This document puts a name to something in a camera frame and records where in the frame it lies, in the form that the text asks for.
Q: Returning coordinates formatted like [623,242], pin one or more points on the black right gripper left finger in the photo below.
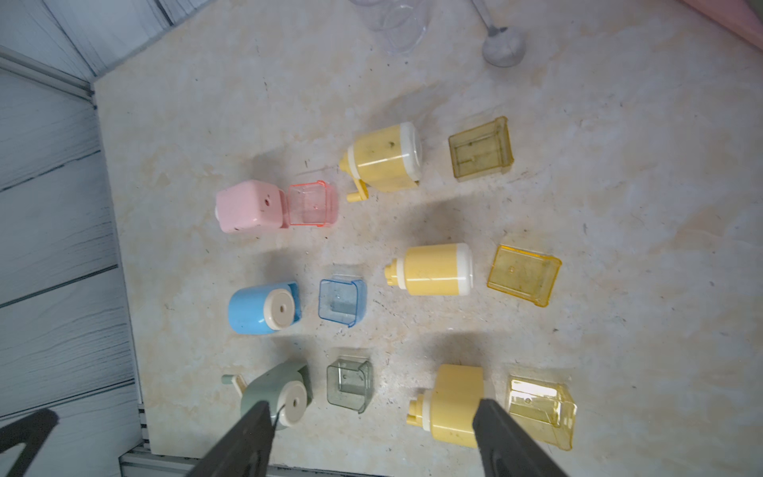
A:
[245,450]

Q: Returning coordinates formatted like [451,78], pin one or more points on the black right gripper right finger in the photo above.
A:
[505,448]

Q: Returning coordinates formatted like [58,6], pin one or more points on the green pencil sharpener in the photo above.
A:
[285,388]

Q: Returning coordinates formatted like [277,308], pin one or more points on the green transparent sharpener tray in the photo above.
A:
[350,384]

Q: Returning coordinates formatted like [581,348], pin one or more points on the blue pencil sharpener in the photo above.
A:
[266,309]

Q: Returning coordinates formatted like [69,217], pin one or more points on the blue transparent sharpener tray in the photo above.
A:
[342,300]

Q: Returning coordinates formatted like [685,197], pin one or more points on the pink pencil sharpener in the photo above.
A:
[251,207]

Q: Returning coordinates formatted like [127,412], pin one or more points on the pink transparent sharpener tray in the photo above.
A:
[313,204]

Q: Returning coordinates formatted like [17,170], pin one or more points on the yellow transparent tray bottom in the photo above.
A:
[546,411]

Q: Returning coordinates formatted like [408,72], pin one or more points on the yellow transparent tray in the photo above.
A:
[546,411]
[523,274]

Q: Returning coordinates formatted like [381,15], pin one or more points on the yellow sharpener bottom row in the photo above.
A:
[447,411]

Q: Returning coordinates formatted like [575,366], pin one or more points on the yellow sharpener row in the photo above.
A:
[447,411]
[388,160]
[441,270]

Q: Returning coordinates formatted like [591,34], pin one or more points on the yellow transparent tray middle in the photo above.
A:
[523,274]

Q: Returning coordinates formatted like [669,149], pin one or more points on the yellow sharpener middle row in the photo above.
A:
[441,270]

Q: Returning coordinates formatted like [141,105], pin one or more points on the olive yellow tray top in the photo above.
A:
[482,150]

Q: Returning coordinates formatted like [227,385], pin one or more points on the yellow sharpener top row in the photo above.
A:
[388,160]

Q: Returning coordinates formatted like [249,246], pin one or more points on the pink serving tray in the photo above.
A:
[742,17]

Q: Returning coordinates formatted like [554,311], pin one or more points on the metal spoon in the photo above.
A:
[504,47]

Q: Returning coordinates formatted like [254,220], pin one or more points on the clear plastic cup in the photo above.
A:
[399,25]

